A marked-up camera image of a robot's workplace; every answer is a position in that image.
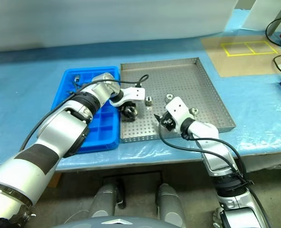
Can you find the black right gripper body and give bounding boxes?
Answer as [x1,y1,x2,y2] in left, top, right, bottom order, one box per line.
[158,112,179,133]

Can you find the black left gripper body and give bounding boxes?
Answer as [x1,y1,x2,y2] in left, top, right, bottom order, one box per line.
[120,101,138,120]

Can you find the blue plastic compartment tray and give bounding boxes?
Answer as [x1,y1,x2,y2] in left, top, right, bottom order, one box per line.
[50,66,121,154]

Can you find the perforated steel tray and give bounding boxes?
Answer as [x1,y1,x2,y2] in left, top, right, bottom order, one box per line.
[119,57,236,144]

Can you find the grey rounded robot leg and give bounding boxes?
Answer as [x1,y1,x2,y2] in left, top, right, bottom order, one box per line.
[90,182,119,218]
[158,183,185,220]

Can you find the large white foam board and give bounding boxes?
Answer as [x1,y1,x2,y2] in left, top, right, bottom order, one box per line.
[0,0,240,54]

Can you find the brown table mat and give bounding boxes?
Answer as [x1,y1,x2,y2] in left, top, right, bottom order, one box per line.
[200,35,281,78]

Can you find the brown cardboard piece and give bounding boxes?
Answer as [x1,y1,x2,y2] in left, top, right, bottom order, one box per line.
[48,172,62,188]

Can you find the blue plastic table cover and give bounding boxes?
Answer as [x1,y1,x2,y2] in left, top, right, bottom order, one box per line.
[0,9,281,171]

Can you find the yellow tape rectangle marking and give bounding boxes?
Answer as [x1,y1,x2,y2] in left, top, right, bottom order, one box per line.
[220,40,278,57]

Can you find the dark grey robot body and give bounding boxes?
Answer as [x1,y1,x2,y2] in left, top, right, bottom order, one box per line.
[64,215,169,228]

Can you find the black looped cable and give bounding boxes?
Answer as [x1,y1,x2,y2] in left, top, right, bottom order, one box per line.
[265,18,281,49]

